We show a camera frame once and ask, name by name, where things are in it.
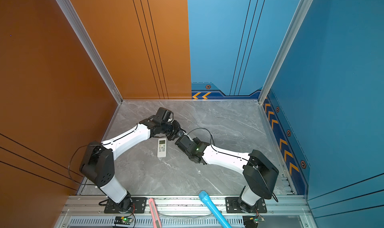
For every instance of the aluminium corner post left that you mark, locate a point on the aluminium corner post left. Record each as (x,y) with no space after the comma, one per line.
(75,22)

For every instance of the aluminium front rail frame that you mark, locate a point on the aluminium front rail frame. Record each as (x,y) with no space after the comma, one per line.
(185,212)

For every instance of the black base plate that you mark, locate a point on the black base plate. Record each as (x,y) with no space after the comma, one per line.
(137,206)
(236,205)

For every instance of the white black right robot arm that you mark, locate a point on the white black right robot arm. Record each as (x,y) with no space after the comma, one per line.
(259,172)

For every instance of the aluminium corner post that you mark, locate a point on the aluminium corner post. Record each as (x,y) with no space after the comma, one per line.
(75,22)
(295,25)

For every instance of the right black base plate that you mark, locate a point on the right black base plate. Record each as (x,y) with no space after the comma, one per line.
(236,205)

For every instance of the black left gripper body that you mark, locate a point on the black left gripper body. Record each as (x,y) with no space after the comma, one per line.
(171,130)

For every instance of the green circuit board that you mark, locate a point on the green circuit board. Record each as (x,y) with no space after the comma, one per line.
(252,221)
(124,222)

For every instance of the white remote control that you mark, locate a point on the white remote control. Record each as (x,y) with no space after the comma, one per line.
(162,148)

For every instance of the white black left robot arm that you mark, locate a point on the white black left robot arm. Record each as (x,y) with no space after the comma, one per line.
(98,163)

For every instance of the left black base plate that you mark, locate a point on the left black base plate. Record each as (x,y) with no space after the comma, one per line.
(137,206)

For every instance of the aluminium corner post right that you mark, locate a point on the aluminium corner post right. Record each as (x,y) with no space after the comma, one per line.
(295,25)

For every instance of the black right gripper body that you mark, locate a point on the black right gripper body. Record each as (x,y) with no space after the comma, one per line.
(196,140)

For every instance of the blue plastic flashlight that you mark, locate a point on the blue plastic flashlight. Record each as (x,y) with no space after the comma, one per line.
(206,200)

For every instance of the left green circuit board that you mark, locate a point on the left green circuit board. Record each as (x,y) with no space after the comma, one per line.
(124,222)

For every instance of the right green circuit board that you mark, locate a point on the right green circuit board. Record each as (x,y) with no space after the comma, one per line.
(252,221)

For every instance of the pink utility knife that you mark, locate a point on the pink utility knife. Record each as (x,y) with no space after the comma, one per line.
(155,215)

